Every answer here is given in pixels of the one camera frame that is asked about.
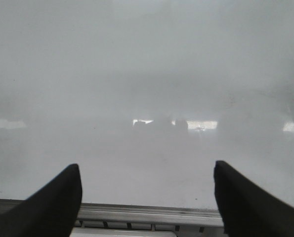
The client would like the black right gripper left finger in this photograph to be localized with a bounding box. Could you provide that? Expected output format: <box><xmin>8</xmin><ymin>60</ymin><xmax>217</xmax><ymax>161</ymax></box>
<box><xmin>0</xmin><ymin>164</ymin><xmax>83</xmax><ymax>237</ymax></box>

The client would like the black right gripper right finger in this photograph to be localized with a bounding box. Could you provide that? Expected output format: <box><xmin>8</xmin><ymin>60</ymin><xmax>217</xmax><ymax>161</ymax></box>
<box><xmin>213</xmin><ymin>160</ymin><xmax>294</xmax><ymax>237</ymax></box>

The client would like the white plastic marker tray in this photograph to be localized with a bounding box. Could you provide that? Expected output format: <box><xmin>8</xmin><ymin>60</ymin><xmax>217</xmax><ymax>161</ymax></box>
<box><xmin>70</xmin><ymin>227</ymin><xmax>228</xmax><ymax>237</ymax></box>

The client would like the white whiteboard with metal frame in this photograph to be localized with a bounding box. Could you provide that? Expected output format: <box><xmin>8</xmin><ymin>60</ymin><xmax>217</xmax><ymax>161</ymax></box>
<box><xmin>0</xmin><ymin>0</ymin><xmax>294</xmax><ymax>227</ymax></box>

